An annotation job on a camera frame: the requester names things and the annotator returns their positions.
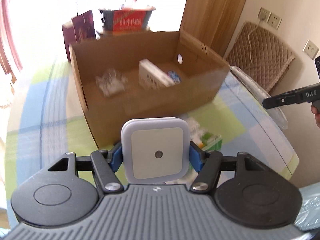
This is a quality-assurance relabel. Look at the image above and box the clear plastic hook package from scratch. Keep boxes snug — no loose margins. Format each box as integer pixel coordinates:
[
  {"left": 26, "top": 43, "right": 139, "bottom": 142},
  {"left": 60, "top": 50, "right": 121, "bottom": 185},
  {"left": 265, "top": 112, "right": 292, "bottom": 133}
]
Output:
[{"left": 95, "top": 68, "right": 128, "bottom": 97}]

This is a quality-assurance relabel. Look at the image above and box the white square night light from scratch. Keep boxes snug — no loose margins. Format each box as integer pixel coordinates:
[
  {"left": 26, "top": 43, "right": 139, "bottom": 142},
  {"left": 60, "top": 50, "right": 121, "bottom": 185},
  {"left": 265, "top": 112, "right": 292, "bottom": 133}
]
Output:
[{"left": 121, "top": 117, "right": 190, "bottom": 184}]

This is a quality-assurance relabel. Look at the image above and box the brown quilted cushion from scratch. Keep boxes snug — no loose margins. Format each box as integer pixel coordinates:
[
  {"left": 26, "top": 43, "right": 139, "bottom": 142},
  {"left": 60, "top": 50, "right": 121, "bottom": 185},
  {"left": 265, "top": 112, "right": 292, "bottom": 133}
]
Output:
[{"left": 225, "top": 21, "right": 295, "bottom": 92}]

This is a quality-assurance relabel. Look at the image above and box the long white barcode box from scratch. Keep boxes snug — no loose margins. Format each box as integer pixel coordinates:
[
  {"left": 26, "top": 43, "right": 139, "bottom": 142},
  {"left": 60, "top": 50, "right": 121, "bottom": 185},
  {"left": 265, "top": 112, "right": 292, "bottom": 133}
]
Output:
[{"left": 138, "top": 59, "right": 175, "bottom": 90}]

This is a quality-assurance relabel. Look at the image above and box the blue white toothpaste box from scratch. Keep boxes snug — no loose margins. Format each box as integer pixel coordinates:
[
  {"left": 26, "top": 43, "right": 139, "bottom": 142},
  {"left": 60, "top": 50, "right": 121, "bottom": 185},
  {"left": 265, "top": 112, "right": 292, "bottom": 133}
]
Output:
[{"left": 167, "top": 70, "right": 181, "bottom": 84}]

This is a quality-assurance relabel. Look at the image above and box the checked blue green tablecloth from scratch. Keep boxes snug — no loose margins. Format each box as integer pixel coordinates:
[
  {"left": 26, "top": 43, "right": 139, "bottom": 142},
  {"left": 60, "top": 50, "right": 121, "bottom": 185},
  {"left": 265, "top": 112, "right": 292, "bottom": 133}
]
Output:
[{"left": 3, "top": 63, "right": 299, "bottom": 198}]

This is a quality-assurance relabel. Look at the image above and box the red instant meal bowl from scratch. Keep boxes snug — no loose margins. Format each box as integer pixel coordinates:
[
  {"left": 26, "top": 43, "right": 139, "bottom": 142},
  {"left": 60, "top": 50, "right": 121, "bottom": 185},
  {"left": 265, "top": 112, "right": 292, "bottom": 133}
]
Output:
[{"left": 96, "top": 7, "right": 156, "bottom": 37}]

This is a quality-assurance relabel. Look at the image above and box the person's right hand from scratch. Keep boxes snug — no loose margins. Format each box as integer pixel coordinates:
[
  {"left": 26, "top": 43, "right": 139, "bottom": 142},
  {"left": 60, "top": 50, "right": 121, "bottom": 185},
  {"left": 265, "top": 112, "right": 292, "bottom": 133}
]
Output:
[{"left": 311, "top": 105, "right": 320, "bottom": 128}]

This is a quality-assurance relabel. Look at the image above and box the white power cable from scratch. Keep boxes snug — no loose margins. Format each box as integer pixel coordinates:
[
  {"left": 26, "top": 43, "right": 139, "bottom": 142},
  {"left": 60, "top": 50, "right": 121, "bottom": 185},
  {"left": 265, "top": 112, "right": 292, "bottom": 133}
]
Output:
[{"left": 248, "top": 17, "right": 265, "bottom": 63}]

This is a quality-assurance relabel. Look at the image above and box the dark red gift box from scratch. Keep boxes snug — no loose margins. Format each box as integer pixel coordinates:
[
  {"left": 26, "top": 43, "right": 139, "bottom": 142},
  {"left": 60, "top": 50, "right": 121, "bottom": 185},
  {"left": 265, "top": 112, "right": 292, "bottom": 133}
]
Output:
[{"left": 61, "top": 10, "right": 96, "bottom": 62}]

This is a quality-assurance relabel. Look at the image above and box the white wall socket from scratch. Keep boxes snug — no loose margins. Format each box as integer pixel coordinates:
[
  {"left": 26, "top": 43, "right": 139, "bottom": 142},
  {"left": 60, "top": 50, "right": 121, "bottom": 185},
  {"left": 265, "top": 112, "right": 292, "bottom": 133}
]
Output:
[{"left": 258, "top": 7, "right": 271, "bottom": 23}]

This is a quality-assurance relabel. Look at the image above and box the brown cardboard box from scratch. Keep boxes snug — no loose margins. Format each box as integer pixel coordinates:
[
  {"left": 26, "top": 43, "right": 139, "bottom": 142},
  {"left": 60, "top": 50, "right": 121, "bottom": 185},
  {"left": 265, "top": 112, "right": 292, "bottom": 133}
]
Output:
[{"left": 69, "top": 30, "right": 229, "bottom": 148}]

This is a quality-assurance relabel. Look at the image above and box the green white medicine box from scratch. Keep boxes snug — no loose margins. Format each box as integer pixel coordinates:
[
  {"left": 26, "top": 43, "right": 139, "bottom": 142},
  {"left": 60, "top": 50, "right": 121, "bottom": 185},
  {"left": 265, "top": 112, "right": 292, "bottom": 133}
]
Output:
[{"left": 181, "top": 114, "right": 223, "bottom": 151}]

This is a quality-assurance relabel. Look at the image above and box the maroon curtain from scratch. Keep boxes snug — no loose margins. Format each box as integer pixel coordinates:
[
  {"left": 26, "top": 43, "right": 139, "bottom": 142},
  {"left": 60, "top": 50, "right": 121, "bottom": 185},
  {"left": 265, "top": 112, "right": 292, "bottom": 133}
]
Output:
[{"left": 1, "top": 0, "right": 23, "bottom": 83}]

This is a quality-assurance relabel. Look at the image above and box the wooden door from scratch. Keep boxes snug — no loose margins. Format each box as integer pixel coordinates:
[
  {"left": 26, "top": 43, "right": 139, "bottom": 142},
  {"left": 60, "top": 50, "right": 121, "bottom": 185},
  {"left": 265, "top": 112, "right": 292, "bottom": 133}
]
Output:
[{"left": 180, "top": 0, "right": 246, "bottom": 56}]

